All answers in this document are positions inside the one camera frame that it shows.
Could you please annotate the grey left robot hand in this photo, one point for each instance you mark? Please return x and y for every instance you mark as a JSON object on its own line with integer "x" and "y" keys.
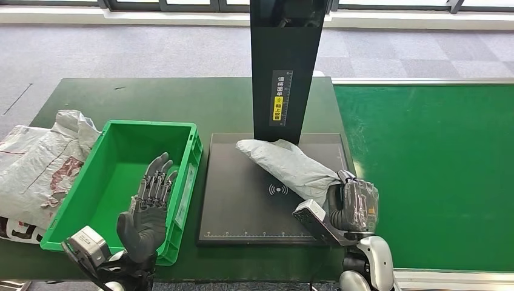
{"x": 144, "y": 225}

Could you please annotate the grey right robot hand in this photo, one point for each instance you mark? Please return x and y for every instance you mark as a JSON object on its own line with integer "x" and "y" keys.
{"x": 361, "y": 205}

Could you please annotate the grey plastic parcel bag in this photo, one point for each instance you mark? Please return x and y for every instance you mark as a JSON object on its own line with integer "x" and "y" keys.
{"x": 289, "y": 164}

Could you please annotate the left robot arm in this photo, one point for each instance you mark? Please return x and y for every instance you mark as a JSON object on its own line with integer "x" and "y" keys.
{"x": 128, "y": 275}

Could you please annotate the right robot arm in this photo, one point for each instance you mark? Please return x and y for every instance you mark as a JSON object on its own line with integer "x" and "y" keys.
{"x": 375, "y": 257}

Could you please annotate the green conveyor belt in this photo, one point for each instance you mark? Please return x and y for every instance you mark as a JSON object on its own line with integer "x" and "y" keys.
{"x": 433, "y": 176}

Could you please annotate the black inbound scanner machine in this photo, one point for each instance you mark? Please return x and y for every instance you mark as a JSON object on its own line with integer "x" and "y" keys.
{"x": 249, "y": 209}

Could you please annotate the white crate label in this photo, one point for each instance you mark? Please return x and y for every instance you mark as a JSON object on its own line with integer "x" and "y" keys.
{"x": 185, "y": 197}

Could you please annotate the green plastic crate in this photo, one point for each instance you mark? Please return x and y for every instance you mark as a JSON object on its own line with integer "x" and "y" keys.
{"x": 116, "y": 176}

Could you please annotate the white woven sack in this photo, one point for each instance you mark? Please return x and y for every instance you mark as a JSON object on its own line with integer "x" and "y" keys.
{"x": 36, "y": 172}

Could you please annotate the yellow black column label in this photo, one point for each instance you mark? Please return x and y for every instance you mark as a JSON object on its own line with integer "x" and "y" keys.
{"x": 280, "y": 100}

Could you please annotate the pale window sill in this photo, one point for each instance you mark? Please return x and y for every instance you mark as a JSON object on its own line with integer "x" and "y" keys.
{"x": 120, "y": 18}

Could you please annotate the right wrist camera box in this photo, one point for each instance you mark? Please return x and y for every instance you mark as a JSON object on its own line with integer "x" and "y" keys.
{"x": 317, "y": 221}

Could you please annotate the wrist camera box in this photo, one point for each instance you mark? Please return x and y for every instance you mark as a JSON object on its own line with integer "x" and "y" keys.
{"x": 88, "y": 245}
{"x": 317, "y": 221}

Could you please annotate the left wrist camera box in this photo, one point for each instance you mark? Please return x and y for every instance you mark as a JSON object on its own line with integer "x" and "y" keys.
{"x": 88, "y": 245}

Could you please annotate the aluminium conveyor frame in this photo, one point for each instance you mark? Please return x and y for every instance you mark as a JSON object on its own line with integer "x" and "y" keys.
{"x": 421, "y": 81}

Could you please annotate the dark window frame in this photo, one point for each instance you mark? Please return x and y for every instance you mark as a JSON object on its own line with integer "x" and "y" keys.
{"x": 132, "y": 4}

